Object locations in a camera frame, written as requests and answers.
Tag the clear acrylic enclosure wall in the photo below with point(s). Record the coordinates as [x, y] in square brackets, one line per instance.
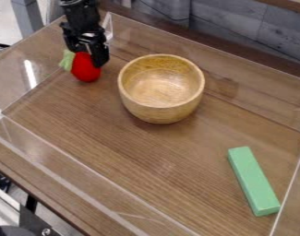
[125, 178]

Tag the grey post behind table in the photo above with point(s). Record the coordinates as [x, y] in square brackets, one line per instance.
[26, 11]

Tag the clear acrylic corner bracket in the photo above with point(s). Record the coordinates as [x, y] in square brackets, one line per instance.
[108, 26]

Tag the black equipment under table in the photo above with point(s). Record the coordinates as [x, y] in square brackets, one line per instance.
[19, 220]

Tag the red felt fruit green leaf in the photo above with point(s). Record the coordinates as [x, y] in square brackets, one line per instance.
[78, 64]

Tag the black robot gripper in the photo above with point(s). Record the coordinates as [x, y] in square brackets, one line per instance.
[83, 34]

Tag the green rectangular block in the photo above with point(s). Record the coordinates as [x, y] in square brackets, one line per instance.
[256, 186]

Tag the light wooden bowl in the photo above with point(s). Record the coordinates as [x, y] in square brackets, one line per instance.
[161, 86]

